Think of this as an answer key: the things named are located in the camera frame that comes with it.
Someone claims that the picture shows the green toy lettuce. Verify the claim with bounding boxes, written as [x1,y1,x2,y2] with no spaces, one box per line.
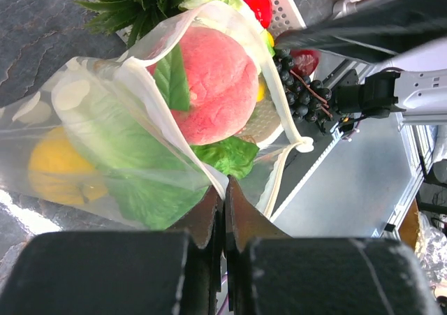
[66,80,261,230]

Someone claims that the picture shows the yellow toy lemon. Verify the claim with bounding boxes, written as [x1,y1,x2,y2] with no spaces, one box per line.
[28,127,108,205]

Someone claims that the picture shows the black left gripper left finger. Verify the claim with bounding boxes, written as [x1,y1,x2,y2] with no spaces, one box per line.
[1,189,221,314]

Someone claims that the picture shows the dark red toy pomegranate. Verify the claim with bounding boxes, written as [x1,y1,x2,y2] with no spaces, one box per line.
[291,50,321,75]

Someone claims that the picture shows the white slotted cable duct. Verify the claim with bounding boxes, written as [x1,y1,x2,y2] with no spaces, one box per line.
[270,133,340,221]

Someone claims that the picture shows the yellow toy banana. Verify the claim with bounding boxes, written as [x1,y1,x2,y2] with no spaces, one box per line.
[256,29,274,102]

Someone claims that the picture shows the clear dotted zip top bag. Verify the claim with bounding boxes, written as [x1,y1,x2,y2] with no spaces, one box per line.
[1,1,301,229]

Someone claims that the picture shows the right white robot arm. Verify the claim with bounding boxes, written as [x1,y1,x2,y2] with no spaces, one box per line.
[276,0,446,118]

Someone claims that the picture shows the dark toy grape bunch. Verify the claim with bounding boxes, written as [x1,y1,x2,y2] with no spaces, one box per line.
[273,49,333,126]

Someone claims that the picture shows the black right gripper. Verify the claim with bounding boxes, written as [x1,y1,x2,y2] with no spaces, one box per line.
[275,0,446,64]

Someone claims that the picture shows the white perforated plastic basket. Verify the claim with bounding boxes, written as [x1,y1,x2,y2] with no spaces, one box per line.
[78,0,308,145]

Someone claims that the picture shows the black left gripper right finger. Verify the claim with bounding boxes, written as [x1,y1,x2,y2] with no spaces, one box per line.
[225,178,441,314]

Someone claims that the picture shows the pink toy peach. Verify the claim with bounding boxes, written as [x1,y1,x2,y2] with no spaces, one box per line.
[170,27,258,145]

